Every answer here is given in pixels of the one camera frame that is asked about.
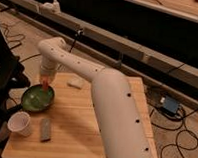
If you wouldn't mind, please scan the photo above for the orange pepper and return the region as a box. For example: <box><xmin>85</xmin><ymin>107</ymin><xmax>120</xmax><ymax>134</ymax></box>
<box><xmin>42</xmin><ymin>81</ymin><xmax>49</xmax><ymax>91</ymax></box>

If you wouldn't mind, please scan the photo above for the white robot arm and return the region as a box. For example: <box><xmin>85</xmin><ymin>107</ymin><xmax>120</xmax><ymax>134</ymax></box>
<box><xmin>38</xmin><ymin>37</ymin><xmax>154</xmax><ymax>158</ymax></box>

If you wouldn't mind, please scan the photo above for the white sponge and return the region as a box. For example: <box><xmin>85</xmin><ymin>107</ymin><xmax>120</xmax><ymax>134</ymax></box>
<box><xmin>67</xmin><ymin>78</ymin><xmax>83</xmax><ymax>90</ymax></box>

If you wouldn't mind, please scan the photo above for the green frying pan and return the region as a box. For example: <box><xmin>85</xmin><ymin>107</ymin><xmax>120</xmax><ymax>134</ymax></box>
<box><xmin>11</xmin><ymin>84</ymin><xmax>55</xmax><ymax>112</ymax></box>

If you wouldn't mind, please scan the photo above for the white paper cup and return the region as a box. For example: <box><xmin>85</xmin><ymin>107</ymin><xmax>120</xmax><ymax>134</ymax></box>
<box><xmin>8</xmin><ymin>111</ymin><xmax>32</xmax><ymax>137</ymax></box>

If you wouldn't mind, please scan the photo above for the wooden cutting board table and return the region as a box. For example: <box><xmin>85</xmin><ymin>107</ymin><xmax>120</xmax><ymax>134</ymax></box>
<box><xmin>1</xmin><ymin>69</ymin><xmax>164</xmax><ymax>158</ymax></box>

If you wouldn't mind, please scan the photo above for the blue power box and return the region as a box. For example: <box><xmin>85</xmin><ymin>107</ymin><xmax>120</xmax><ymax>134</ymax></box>
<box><xmin>160</xmin><ymin>96</ymin><xmax>179</xmax><ymax>115</ymax></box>

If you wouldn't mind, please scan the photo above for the black chair frame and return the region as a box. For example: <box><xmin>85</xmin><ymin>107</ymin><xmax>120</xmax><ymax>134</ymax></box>
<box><xmin>0</xmin><ymin>19</ymin><xmax>34</xmax><ymax>151</ymax></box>

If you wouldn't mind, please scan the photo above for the white object on rail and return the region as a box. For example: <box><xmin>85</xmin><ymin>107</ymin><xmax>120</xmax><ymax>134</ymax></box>
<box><xmin>41</xmin><ymin>0</ymin><xmax>61</xmax><ymax>13</ymax></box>

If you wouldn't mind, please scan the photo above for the black floor cable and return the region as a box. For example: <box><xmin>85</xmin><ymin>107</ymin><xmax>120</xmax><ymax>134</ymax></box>
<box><xmin>144</xmin><ymin>95</ymin><xmax>198</xmax><ymax>158</ymax></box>

